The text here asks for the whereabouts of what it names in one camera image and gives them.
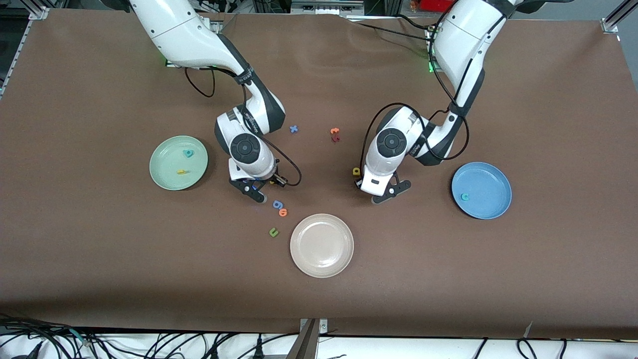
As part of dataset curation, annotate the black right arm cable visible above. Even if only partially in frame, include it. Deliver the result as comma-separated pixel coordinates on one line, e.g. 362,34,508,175
184,66,303,187

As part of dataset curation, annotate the grey metal box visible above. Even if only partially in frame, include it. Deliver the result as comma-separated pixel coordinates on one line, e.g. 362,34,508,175
291,0,365,15

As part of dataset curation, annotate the blue plate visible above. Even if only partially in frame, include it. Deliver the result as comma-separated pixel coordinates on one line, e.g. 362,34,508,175
451,162,513,220

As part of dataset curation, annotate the aluminium frame rail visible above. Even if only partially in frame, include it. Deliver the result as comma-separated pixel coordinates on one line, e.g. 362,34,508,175
0,5,50,98
601,0,638,35

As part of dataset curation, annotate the aluminium profile bar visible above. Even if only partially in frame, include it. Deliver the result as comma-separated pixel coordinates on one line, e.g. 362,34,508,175
287,319,319,359

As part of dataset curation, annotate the brown table cover sheet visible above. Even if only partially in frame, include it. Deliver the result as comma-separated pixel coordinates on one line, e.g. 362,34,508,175
0,9,638,340

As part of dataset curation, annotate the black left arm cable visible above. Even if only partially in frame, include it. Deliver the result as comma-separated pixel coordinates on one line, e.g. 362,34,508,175
365,20,471,163

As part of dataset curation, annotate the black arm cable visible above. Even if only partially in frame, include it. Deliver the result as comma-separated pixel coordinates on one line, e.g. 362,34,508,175
365,20,471,163
184,66,303,187

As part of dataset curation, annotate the small metal bracket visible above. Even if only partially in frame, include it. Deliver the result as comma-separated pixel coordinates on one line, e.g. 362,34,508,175
301,318,328,335

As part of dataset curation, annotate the black cable on table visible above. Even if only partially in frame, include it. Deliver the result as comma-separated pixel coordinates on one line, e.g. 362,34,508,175
349,14,434,43

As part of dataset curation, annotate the beige plate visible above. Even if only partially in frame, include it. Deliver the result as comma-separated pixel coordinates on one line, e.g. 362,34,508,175
290,213,355,279

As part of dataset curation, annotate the pale green plate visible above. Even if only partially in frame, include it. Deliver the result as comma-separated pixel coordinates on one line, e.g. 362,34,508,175
149,135,209,191

